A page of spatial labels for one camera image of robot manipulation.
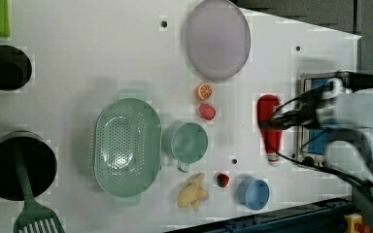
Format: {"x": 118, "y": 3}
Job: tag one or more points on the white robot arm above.
{"x": 342, "y": 116}

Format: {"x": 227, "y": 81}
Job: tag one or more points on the small black cylinder container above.
{"x": 15, "y": 68}

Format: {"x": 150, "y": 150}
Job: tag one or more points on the green slotted spatula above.
{"x": 34, "y": 217}

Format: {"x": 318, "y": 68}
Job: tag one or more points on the grey round plate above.
{"x": 218, "y": 39}

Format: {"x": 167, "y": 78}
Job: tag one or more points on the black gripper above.
{"x": 308, "y": 103}

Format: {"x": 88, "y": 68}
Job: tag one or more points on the green strainer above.
{"x": 127, "y": 146}

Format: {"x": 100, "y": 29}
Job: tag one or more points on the blue bowl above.
{"x": 253, "y": 193}

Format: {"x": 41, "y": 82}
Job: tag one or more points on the red ketchup bottle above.
{"x": 265, "y": 109}

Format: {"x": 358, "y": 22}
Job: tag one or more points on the large black utensil holder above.
{"x": 39, "y": 160}

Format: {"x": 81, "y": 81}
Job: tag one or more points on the orange slice toy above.
{"x": 204, "y": 91}

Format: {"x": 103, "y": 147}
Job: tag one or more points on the small red strawberry toy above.
{"x": 222, "y": 180}

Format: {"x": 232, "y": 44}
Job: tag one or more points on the blue metal frame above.
{"x": 319, "y": 217}

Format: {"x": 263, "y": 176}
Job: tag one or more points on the yellow banana toy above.
{"x": 193, "y": 194}

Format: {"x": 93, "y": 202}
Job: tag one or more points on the green mug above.
{"x": 188, "y": 144}

